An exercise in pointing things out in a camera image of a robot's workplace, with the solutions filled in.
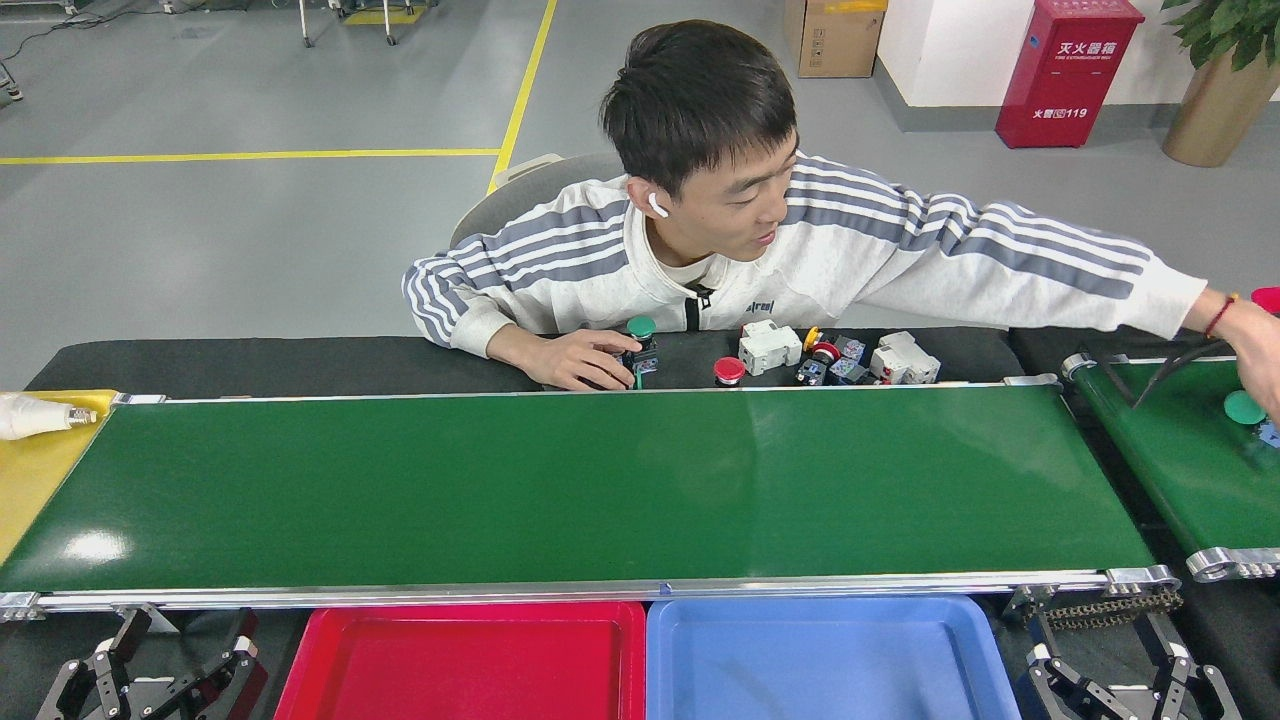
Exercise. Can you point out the person's right hand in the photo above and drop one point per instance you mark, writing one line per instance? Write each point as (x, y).
(570, 362)

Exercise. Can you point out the person's left forearm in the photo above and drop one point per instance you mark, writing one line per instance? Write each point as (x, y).
(1120, 280)

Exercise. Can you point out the brown cardboard box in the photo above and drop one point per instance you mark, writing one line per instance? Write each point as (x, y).
(835, 40)

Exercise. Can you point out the person's right forearm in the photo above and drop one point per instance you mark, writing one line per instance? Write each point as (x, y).
(450, 315)

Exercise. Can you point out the yellow push button switch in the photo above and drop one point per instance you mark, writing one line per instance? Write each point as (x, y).
(850, 349)

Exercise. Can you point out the grey metal cart frame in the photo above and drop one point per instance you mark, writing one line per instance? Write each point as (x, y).
(8, 90)

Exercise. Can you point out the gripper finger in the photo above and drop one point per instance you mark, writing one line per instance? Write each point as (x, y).
(235, 685)
(100, 680)
(1195, 695)
(1055, 695)

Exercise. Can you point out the green potted plant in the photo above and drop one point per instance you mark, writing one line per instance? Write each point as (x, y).
(1220, 25)

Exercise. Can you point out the long green conveyor belt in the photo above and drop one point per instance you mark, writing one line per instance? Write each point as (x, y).
(600, 480)

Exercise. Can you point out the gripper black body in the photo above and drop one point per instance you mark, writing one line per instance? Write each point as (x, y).
(145, 700)
(1135, 705)

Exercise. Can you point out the white circuit breaker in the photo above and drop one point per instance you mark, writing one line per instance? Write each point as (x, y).
(905, 360)
(770, 350)

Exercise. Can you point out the person's left hand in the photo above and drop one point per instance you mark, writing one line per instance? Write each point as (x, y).
(1262, 350)

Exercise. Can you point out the red plastic object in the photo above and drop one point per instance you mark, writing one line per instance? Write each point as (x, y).
(1270, 300)

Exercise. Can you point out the person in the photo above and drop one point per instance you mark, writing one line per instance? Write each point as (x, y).
(860, 250)

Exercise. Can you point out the red plastic tray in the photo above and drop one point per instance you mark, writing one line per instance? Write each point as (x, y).
(460, 670)

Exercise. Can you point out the blue plastic tray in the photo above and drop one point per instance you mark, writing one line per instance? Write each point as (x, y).
(820, 670)

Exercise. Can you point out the green push button switch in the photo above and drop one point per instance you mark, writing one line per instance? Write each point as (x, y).
(1245, 407)
(641, 327)

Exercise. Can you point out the red fire extinguisher box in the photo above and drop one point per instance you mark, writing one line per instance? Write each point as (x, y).
(1070, 80)

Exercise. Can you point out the white stand on wheels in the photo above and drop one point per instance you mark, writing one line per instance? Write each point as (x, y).
(390, 25)

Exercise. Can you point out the grey office chair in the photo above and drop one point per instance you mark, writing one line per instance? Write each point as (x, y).
(520, 200)

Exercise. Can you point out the golden plant pot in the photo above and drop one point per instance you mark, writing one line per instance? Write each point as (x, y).
(1215, 115)

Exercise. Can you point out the yellow plastic tray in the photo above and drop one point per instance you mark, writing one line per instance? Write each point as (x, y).
(30, 490)

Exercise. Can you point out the green feeder conveyor belt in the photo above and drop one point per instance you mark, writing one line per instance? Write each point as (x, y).
(1180, 470)

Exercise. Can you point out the white light bulb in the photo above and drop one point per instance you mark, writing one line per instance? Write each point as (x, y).
(30, 415)

